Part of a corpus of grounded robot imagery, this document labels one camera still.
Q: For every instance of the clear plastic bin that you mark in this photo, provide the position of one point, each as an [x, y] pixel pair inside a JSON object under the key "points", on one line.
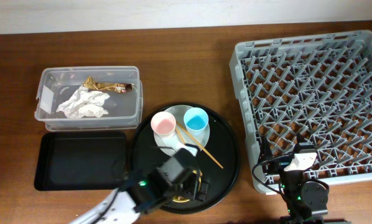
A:
{"points": [[57, 85]]}

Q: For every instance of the round black serving tray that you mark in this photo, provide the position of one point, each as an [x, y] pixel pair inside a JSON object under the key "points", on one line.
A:
{"points": [[144, 154]]}

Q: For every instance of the blue plastic cup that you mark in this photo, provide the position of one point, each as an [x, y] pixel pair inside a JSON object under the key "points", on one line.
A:
{"points": [[195, 120]]}

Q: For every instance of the right wooden chopstick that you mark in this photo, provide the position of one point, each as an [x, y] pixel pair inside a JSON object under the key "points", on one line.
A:
{"points": [[198, 144]]}

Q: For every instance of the light grey plate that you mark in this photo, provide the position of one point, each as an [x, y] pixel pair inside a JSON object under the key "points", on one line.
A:
{"points": [[168, 146]]}

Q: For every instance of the gold snack wrapper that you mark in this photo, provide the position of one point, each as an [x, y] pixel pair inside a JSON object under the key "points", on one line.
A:
{"points": [[116, 87]]}

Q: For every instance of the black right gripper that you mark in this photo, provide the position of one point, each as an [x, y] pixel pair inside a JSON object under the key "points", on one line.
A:
{"points": [[278, 163]]}

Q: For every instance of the wooden chopstick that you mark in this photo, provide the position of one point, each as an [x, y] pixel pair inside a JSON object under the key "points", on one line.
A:
{"points": [[179, 134], [198, 144]]}

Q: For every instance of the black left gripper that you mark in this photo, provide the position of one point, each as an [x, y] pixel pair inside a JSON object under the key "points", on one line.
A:
{"points": [[190, 188]]}

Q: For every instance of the grey dishwasher rack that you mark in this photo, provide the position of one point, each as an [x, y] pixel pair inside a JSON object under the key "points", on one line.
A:
{"points": [[316, 85]]}

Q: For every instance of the pink plastic cup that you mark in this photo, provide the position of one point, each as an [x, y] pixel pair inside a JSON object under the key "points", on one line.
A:
{"points": [[163, 124]]}

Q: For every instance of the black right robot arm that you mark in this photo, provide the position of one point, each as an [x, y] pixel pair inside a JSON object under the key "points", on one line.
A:
{"points": [[306, 199]]}

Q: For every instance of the yellow bowl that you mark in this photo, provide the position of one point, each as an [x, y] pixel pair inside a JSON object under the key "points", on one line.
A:
{"points": [[181, 199]]}

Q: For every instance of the left wooden chopstick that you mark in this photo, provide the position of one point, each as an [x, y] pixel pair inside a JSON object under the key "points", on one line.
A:
{"points": [[179, 134]]}

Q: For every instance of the crumpled white tissue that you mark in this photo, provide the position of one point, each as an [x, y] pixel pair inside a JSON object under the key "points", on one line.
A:
{"points": [[84, 103]]}

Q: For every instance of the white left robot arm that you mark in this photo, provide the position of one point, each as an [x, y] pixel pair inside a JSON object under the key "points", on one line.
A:
{"points": [[118, 206]]}

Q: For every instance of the rectangular black tray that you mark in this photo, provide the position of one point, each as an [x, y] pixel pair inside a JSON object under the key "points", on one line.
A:
{"points": [[86, 160]]}

